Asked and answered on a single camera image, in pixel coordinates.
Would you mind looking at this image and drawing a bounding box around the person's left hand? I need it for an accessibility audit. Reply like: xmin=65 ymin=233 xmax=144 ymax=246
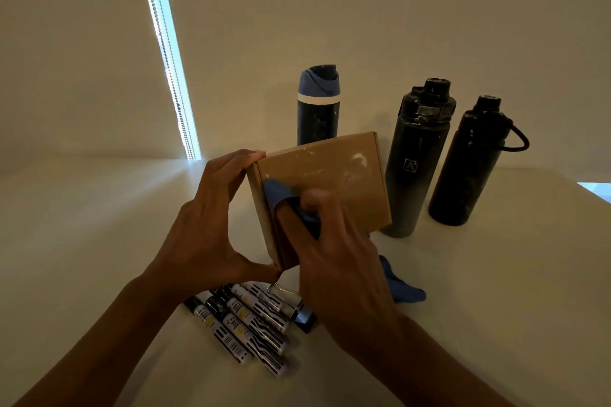
xmin=143 ymin=149 xmax=283 ymax=300

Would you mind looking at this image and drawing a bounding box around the person's right hand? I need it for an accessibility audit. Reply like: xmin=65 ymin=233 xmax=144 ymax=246
xmin=276 ymin=188 xmax=402 ymax=355

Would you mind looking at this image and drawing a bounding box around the navy bottle with blue lid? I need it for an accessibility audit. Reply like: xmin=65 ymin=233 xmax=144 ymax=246
xmin=297 ymin=64 xmax=342 ymax=146

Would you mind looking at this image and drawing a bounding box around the black grey gradient bottle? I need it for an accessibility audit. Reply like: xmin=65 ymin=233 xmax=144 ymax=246
xmin=380 ymin=77 xmax=457 ymax=238

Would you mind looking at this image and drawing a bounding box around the person's left forearm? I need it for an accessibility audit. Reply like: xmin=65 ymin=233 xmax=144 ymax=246
xmin=14 ymin=275 xmax=185 ymax=407

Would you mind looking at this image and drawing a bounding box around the brown paper box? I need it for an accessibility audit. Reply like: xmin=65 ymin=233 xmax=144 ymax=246
xmin=246 ymin=132 xmax=393 ymax=272

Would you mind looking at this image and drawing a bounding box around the blue cloth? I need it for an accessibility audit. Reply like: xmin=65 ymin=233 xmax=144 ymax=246
xmin=261 ymin=177 xmax=427 ymax=303

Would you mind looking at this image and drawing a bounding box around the black bottle with loop handle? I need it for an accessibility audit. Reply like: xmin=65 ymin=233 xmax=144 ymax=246
xmin=428 ymin=95 xmax=531 ymax=227

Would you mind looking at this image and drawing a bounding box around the black binder clip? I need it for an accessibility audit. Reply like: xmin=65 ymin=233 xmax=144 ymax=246
xmin=266 ymin=282 xmax=318 ymax=335

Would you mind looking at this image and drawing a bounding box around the beaded blind chain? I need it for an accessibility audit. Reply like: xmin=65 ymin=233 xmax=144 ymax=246
xmin=136 ymin=0 xmax=199 ymax=160

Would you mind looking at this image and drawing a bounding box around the black white striped marker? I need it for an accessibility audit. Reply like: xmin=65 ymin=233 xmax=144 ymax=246
xmin=228 ymin=283 xmax=291 ymax=334
xmin=205 ymin=294 xmax=289 ymax=378
xmin=243 ymin=281 xmax=299 ymax=319
xmin=214 ymin=287 xmax=290 ymax=356

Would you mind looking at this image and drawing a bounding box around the barcode label black marker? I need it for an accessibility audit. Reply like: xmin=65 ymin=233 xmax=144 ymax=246
xmin=183 ymin=296 xmax=253 ymax=364

